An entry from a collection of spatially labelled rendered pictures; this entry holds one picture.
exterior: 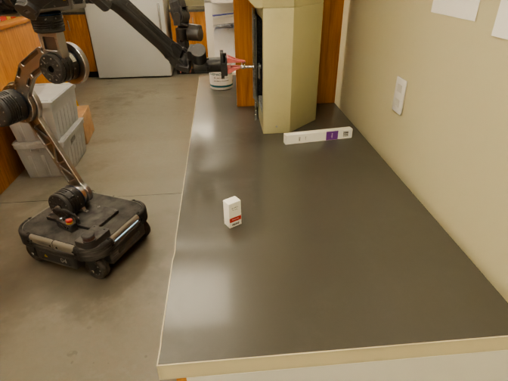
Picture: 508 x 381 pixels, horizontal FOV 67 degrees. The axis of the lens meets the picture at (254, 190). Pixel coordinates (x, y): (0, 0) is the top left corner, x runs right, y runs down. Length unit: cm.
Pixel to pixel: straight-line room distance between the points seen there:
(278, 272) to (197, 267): 19
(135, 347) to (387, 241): 137
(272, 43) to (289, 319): 103
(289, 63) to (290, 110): 18
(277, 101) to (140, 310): 128
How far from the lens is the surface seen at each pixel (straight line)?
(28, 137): 362
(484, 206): 104
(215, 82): 222
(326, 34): 193
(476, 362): 92
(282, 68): 153
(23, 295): 251
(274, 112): 157
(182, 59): 162
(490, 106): 101
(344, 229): 104
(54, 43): 211
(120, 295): 228
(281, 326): 79
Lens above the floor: 154
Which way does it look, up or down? 30 degrees down
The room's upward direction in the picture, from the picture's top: 1 degrees counter-clockwise
